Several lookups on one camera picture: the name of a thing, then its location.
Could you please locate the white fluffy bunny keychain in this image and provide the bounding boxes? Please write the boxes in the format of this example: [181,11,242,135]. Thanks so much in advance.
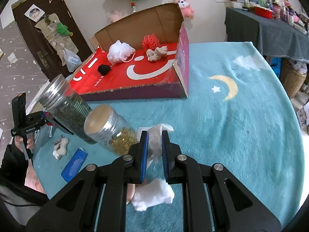
[52,135,69,160]

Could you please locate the tan powder puff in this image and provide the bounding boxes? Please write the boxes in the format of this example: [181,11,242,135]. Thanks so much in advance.
[126,184,136,204]

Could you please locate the black fluffy pompom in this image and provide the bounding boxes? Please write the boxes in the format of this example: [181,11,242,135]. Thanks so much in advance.
[97,64,111,76]

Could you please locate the white cotton roll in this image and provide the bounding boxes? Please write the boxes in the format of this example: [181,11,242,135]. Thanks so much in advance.
[131,178,175,212]

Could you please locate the white mesh bath pouf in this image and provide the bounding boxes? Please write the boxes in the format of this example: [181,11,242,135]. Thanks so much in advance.
[107,40,136,66]

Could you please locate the cream crochet scrunchie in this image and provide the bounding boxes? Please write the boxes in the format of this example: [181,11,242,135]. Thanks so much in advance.
[146,46,168,62]

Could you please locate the red mesh bath pouf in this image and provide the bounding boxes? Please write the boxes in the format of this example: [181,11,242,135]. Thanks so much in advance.
[142,34,160,50]

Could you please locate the person left hand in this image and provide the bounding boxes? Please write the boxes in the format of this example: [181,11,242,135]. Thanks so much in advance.
[14,133,36,155]

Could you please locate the large glass tea jar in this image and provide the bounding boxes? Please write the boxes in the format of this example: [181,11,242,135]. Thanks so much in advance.
[39,74,96,144]

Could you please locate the small jar gold beads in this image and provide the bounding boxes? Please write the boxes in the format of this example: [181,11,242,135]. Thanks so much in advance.
[84,104,138,156]

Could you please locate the white plastic bag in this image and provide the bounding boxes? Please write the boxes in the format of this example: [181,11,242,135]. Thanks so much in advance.
[63,48,82,72]

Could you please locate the beige hanging organizer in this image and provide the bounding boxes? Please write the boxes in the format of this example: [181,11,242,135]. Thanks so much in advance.
[35,13,79,66]

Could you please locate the green frog plush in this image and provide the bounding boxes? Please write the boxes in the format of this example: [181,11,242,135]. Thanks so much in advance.
[56,23,73,36]

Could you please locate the teal fleece blanket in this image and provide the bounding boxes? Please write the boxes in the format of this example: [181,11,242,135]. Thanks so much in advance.
[32,41,305,232]

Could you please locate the door portrait photo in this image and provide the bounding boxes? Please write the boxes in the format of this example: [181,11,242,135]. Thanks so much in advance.
[24,4,45,23]

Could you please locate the red cardboard box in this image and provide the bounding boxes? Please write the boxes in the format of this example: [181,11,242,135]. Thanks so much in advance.
[69,3,189,101]

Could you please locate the pink rabbit plush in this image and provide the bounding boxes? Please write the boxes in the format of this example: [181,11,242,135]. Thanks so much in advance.
[107,11,122,24]

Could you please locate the wicker basket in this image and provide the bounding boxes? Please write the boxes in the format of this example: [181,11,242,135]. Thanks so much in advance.
[280,59,307,98]

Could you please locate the pink fox plush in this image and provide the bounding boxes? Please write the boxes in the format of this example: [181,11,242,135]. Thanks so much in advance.
[173,0,194,20]

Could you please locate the dark grey tablecloth table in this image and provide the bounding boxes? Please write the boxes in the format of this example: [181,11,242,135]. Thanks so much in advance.
[225,7,308,63]

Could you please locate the red basin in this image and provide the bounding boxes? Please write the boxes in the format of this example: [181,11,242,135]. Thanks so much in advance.
[254,6,273,19]

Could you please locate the mop handle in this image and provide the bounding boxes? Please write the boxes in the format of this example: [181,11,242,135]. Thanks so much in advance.
[131,3,136,13]

